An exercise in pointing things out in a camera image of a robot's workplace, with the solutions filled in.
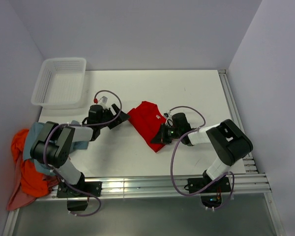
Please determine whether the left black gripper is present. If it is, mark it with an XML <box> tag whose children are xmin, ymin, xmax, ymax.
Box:
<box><xmin>98</xmin><ymin>104</ymin><xmax>130</xmax><ymax>129</ymax></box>

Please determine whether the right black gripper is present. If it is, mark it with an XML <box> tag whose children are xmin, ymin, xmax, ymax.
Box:
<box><xmin>151</xmin><ymin>123</ymin><xmax>181</xmax><ymax>145</ymax></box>

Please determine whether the red t shirt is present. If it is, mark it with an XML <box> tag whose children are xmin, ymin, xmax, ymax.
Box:
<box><xmin>127</xmin><ymin>101</ymin><xmax>166</xmax><ymax>153</ymax></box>

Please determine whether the blue grey t shirt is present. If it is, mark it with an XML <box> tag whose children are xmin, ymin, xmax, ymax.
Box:
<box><xmin>22</xmin><ymin>120</ymin><xmax>90</xmax><ymax>177</ymax></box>

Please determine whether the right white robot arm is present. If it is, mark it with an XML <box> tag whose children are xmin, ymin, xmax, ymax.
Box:
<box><xmin>151</xmin><ymin>113</ymin><xmax>253</xmax><ymax>192</ymax></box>

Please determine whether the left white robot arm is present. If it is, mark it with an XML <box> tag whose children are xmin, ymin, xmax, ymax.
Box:
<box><xmin>30</xmin><ymin>104</ymin><xmax>130</xmax><ymax>196</ymax></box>

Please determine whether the white plastic perforated basket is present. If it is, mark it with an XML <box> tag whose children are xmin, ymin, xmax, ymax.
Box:
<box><xmin>31</xmin><ymin>58</ymin><xmax>89</xmax><ymax>110</ymax></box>

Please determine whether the orange t shirt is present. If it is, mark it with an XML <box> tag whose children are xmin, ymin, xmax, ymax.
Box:
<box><xmin>11</xmin><ymin>129</ymin><xmax>59</xmax><ymax>198</ymax></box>

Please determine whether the pink t shirt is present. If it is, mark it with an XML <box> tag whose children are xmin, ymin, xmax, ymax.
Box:
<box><xmin>6</xmin><ymin>155</ymin><xmax>59</xmax><ymax>211</ymax></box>

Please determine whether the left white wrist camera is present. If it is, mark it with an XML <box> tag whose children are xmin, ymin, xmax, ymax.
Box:
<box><xmin>93</xmin><ymin>96</ymin><xmax>108</xmax><ymax>107</ymax></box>

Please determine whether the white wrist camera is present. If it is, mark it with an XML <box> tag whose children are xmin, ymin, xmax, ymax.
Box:
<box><xmin>163</xmin><ymin>111</ymin><xmax>173</xmax><ymax>121</ymax></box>
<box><xmin>93</xmin><ymin>96</ymin><xmax>108</xmax><ymax>107</ymax></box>

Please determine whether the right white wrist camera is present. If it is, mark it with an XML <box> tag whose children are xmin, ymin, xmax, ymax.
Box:
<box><xmin>163</xmin><ymin>111</ymin><xmax>173</xmax><ymax>121</ymax></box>

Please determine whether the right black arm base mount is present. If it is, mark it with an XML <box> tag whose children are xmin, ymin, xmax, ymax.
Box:
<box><xmin>184</xmin><ymin>177</ymin><xmax>232</xmax><ymax>205</ymax></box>

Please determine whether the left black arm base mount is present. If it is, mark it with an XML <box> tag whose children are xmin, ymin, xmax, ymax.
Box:
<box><xmin>56</xmin><ymin>181</ymin><xmax>102</xmax><ymax>213</ymax></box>

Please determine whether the aluminium right side rail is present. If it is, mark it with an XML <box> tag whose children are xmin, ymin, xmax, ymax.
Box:
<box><xmin>218</xmin><ymin>70</ymin><xmax>259</xmax><ymax>174</ymax></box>

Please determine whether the aluminium front rail frame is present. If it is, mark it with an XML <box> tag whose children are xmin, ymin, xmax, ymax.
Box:
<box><xmin>3</xmin><ymin>174</ymin><xmax>274</xmax><ymax>236</ymax></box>

